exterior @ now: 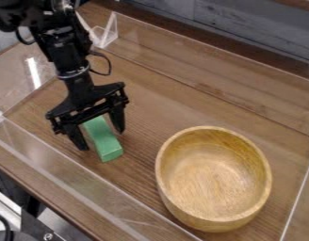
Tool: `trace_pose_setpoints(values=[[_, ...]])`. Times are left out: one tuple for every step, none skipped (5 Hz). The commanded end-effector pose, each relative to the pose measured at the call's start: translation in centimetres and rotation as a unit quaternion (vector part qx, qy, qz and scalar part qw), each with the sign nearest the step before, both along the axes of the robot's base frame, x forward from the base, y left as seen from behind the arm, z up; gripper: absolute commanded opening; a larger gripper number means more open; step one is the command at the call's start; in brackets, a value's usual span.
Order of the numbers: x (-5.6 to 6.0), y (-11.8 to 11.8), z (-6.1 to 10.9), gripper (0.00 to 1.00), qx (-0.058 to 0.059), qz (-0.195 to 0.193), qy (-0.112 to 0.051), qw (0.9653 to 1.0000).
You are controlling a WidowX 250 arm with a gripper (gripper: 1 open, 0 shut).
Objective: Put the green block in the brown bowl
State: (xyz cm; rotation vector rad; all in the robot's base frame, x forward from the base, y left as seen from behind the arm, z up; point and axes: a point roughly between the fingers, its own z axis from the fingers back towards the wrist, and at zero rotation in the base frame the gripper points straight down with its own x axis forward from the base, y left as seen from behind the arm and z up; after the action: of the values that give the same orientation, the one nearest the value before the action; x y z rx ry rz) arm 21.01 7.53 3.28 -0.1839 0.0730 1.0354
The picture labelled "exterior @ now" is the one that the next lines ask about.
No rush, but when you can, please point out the clear acrylic corner bracket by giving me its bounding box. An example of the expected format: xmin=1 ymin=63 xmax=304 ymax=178
xmin=77 ymin=12 xmax=119 ymax=49

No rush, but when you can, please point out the green rectangular block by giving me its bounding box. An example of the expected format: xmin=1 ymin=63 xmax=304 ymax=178
xmin=82 ymin=117 xmax=123 ymax=163

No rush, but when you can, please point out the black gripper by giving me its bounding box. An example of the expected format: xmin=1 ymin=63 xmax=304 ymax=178
xmin=45 ymin=72 xmax=129 ymax=151

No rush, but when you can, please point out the black cable lower left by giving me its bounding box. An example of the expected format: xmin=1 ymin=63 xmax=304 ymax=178
xmin=0 ymin=213 xmax=13 ymax=241

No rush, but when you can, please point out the clear acrylic tray wall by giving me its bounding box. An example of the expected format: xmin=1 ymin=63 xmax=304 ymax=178
xmin=0 ymin=5 xmax=309 ymax=241

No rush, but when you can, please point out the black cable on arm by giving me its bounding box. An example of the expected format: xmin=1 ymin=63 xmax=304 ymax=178
xmin=86 ymin=50 xmax=113 ymax=77

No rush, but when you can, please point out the brown wooden bowl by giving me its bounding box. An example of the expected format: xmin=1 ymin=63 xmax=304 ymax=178
xmin=155 ymin=126 xmax=273 ymax=233

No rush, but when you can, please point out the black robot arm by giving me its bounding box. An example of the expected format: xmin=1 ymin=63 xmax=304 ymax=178
xmin=0 ymin=0 xmax=129 ymax=151

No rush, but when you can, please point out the black metal table frame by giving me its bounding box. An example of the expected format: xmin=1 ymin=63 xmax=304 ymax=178
xmin=0 ymin=171 xmax=93 ymax=241

